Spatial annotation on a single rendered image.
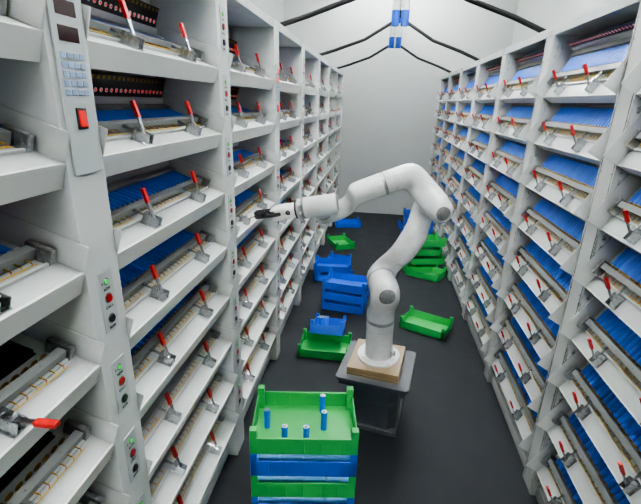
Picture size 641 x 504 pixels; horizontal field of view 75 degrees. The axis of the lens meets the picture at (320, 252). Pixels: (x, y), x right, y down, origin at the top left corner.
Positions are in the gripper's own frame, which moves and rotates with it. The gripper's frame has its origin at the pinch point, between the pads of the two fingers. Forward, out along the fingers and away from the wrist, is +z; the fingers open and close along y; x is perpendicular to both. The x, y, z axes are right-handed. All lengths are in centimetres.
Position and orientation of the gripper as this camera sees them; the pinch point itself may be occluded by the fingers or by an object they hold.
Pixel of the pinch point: (260, 214)
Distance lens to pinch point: 171.0
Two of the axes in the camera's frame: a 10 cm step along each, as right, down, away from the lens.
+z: -9.8, 1.1, 1.8
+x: -1.7, -9.4, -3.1
